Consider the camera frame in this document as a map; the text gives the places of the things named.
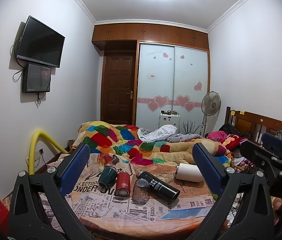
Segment black thermos bottle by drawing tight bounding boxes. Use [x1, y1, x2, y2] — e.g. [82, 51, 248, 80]
[137, 171, 180, 203]

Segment dark green cup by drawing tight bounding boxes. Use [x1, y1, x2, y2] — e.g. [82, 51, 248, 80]
[98, 166, 118, 188]

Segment red thermos cup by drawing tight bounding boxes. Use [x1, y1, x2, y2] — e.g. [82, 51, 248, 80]
[116, 171, 131, 197]

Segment clear plastic cup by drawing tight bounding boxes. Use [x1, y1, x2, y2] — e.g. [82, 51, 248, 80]
[132, 178, 149, 205]

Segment person's left hand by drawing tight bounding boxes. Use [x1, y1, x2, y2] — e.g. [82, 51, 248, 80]
[272, 197, 282, 211]

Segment wooden bed headboard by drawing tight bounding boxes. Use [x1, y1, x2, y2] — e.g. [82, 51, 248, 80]
[224, 106, 282, 144]

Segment white cylindrical bottle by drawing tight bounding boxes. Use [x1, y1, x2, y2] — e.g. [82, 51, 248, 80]
[175, 163, 204, 183]

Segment red plush toy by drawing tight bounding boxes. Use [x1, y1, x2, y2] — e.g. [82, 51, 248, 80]
[221, 134, 248, 151]

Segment black bag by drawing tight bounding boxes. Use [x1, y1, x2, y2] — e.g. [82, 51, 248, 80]
[219, 123, 240, 135]

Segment glass ashtray dish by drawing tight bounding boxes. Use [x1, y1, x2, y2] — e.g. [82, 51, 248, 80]
[155, 173, 174, 184]

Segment dried twig plant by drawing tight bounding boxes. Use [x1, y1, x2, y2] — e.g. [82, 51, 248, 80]
[182, 120, 200, 134]

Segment newspaper print tablecloth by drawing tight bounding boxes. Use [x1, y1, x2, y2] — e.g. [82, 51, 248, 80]
[3, 152, 228, 239]

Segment colourful patchwork quilt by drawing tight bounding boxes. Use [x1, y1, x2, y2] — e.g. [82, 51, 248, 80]
[72, 121, 232, 167]

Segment white grey crumpled cloth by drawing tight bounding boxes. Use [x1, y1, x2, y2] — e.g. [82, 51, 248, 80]
[137, 125, 203, 143]

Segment standing electric fan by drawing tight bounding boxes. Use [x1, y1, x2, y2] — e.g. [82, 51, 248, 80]
[200, 91, 221, 136]

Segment small white cabinet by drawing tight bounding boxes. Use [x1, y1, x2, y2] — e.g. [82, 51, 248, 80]
[158, 110, 180, 132]

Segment red box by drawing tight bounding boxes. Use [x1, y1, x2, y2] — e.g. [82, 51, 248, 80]
[0, 200, 9, 236]

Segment frosted glass sliding wardrobe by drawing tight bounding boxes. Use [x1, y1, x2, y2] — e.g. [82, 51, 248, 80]
[136, 43, 210, 134]

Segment brown wooden door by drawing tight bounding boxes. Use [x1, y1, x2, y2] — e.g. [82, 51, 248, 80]
[100, 51, 136, 125]

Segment brown overhead wooden cabinets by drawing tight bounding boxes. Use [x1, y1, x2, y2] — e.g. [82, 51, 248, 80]
[92, 23, 209, 50]

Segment yellow padded rail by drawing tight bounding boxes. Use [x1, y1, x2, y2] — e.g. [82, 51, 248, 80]
[27, 129, 68, 174]

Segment wall mounted black television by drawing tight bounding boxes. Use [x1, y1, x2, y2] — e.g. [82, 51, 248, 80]
[16, 16, 65, 68]

